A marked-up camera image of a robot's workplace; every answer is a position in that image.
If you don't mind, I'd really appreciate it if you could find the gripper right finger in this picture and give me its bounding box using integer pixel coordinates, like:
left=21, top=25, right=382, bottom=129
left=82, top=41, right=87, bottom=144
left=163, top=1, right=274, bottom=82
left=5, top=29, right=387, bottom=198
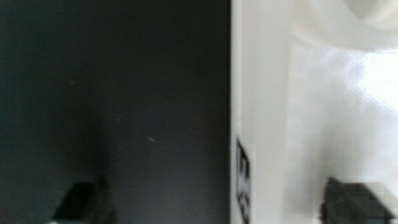
left=320, top=177, right=396, bottom=224

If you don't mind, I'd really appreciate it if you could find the white desk tabletop tray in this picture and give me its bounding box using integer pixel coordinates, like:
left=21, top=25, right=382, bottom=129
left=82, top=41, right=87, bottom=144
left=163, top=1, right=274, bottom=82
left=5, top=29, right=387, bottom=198
left=229, top=0, right=398, bottom=224

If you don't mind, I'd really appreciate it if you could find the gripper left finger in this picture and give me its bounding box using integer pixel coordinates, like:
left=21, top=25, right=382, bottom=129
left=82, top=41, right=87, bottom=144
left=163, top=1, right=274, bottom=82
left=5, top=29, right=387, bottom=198
left=51, top=176, right=115, bottom=224

